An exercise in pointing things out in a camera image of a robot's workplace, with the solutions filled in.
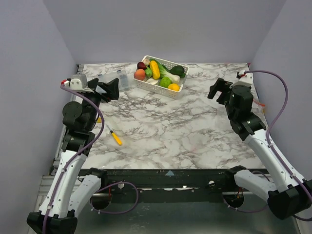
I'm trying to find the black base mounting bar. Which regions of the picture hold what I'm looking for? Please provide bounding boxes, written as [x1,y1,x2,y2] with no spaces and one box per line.
[91,169,242,208]

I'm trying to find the aluminium extrusion rail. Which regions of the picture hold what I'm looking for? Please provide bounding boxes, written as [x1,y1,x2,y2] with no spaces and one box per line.
[34,64,85,213]

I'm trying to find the yellow toy lemon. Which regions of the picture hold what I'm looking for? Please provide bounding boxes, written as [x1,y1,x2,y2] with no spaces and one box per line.
[167,83,180,92]

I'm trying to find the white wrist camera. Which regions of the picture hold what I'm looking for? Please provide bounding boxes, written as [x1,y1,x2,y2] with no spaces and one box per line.
[61,74,89,92]
[230,70,254,88]

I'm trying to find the dark green toy avocado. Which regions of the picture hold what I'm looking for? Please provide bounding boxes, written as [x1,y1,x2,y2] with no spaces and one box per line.
[170,65,185,76]

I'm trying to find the toy garlic bulb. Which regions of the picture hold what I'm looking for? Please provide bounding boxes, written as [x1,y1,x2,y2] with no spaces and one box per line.
[142,58,150,66]

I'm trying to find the toy bok choy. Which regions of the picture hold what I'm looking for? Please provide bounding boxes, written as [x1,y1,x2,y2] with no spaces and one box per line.
[149,58,180,84]

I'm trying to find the yellow toy corn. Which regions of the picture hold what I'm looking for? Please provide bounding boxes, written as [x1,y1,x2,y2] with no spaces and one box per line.
[149,60,160,80]

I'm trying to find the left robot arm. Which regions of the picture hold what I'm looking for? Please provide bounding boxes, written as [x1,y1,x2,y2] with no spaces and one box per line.
[27,75,119,234]

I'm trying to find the white perforated plastic basket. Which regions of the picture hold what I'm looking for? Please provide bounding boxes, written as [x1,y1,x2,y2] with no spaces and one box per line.
[133,55,190,99]

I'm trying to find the lime green toy fruit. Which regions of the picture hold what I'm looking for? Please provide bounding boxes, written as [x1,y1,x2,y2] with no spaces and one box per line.
[159,77,172,88]

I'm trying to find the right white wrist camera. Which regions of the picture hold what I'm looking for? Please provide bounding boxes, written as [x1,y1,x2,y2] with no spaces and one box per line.
[230,70,254,88]

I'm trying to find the light green toy vegetable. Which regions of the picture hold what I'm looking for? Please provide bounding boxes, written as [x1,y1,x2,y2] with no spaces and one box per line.
[145,67,153,78]

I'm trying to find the clear orange zip bag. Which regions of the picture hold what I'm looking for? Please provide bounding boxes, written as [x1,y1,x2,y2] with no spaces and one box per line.
[252,98,266,114]

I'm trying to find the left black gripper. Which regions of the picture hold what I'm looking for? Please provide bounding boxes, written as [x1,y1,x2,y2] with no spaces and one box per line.
[82,78,119,130]

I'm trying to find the clear plastic parts box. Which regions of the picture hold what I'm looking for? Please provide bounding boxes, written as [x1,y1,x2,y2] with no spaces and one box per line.
[97,70,130,91]

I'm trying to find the white toy mushroom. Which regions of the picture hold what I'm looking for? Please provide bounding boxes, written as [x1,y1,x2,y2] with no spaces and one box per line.
[146,78,158,85]

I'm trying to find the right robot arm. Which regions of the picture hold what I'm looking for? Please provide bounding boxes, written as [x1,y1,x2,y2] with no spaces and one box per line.
[208,78,312,219]

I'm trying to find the toy peach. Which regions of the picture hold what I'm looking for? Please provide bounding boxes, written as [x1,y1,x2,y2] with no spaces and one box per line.
[134,69,146,80]

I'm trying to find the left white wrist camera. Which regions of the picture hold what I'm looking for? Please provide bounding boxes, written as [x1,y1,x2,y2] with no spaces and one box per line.
[61,74,89,92]

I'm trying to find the yellow handled screwdriver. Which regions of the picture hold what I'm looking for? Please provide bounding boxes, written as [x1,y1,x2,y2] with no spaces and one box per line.
[107,125,122,146]

